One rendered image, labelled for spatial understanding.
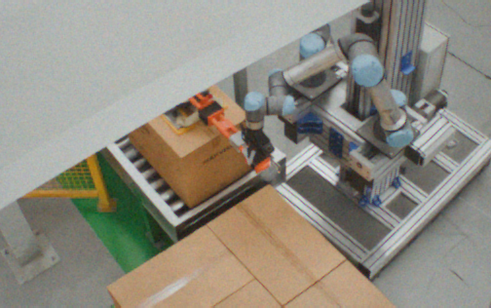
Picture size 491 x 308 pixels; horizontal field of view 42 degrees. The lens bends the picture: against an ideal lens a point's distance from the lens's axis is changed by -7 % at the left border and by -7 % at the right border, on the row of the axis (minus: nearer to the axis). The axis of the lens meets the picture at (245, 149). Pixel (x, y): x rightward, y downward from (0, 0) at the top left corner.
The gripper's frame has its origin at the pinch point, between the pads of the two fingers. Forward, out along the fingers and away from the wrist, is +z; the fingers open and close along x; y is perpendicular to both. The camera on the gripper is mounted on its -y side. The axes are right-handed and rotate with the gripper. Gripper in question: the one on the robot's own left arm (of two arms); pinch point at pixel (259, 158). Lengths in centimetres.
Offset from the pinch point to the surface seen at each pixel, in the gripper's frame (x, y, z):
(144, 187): 33, 54, 49
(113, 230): 49, 84, 108
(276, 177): -28, 24, 60
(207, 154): 7.1, 31.6, 21.1
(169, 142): 19.8, 42.6, 13.3
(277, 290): 16, -32, 54
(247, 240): 9, -1, 54
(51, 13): 107, -138, -215
